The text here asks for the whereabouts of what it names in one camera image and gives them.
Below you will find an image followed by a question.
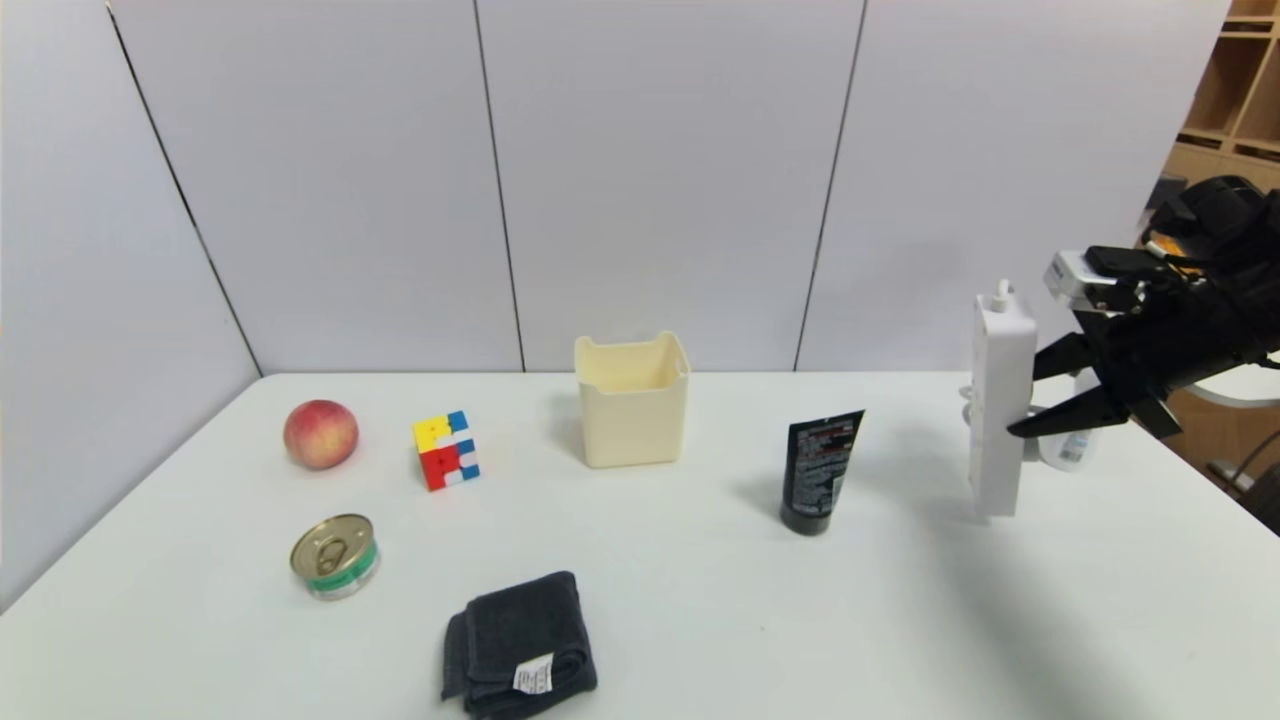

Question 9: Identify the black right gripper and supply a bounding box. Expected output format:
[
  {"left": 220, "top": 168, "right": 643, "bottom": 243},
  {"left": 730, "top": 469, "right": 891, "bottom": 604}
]
[{"left": 1007, "top": 275, "right": 1269, "bottom": 440}]

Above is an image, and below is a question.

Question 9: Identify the white power strip with cable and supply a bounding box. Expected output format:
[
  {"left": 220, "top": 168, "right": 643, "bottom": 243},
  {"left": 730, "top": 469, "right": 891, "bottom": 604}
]
[{"left": 960, "top": 280, "right": 1039, "bottom": 519}]

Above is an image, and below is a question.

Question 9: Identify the cream white plastic box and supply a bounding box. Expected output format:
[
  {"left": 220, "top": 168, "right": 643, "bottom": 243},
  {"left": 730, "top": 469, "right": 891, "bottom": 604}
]
[{"left": 574, "top": 332, "right": 692, "bottom": 470}]

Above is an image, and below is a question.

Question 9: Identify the clear plastic bottle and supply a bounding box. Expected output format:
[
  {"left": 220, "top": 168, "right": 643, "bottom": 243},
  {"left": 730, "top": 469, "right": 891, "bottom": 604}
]
[{"left": 1035, "top": 375, "right": 1101, "bottom": 473}]

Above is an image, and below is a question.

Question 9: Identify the white round table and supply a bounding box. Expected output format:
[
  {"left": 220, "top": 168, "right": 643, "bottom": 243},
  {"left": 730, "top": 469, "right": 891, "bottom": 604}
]
[{"left": 1190, "top": 362, "right": 1280, "bottom": 409}]

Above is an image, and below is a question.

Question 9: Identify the black table base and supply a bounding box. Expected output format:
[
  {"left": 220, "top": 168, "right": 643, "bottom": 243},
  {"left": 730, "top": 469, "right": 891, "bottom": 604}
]
[{"left": 1205, "top": 430, "right": 1280, "bottom": 541}]

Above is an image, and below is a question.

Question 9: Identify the black cosmetic tube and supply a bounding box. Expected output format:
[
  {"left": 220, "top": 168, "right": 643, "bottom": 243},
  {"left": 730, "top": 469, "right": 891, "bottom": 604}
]
[{"left": 779, "top": 409, "right": 866, "bottom": 536}]

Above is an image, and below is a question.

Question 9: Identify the dark grey folded towel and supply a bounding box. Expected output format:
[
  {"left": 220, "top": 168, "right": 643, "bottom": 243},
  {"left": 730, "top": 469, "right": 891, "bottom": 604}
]
[{"left": 441, "top": 570, "right": 599, "bottom": 720}]

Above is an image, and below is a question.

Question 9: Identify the multicolour puzzle cube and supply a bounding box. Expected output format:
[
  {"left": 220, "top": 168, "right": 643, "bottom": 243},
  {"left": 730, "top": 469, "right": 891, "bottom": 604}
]
[{"left": 412, "top": 410, "right": 481, "bottom": 492}]

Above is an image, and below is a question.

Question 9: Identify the red yellow peach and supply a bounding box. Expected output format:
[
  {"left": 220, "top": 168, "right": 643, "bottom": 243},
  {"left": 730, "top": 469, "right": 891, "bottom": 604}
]
[{"left": 283, "top": 399, "right": 360, "bottom": 471}]

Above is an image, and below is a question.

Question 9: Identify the tin can green label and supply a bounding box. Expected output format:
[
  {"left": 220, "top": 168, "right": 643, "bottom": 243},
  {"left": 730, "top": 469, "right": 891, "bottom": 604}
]
[{"left": 290, "top": 513, "right": 381, "bottom": 601}]

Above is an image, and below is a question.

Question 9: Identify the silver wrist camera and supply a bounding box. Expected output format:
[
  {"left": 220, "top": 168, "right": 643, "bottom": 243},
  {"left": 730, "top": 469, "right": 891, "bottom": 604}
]
[{"left": 1043, "top": 247, "right": 1151, "bottom": 316}]

